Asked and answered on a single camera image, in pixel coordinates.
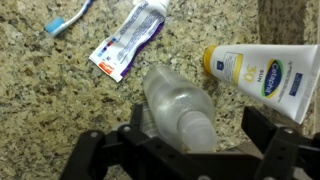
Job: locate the transparent plastic bottle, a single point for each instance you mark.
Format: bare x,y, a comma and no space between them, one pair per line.
176,106

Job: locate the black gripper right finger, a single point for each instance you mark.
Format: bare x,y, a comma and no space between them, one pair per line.
290,153

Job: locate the white purple toothpaste tube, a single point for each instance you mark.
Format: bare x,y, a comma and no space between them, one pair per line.
130,40

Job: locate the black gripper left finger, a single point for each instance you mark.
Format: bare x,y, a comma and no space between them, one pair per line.
110,150

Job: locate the blue white toothbrush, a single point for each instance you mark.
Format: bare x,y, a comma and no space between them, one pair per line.
56,26

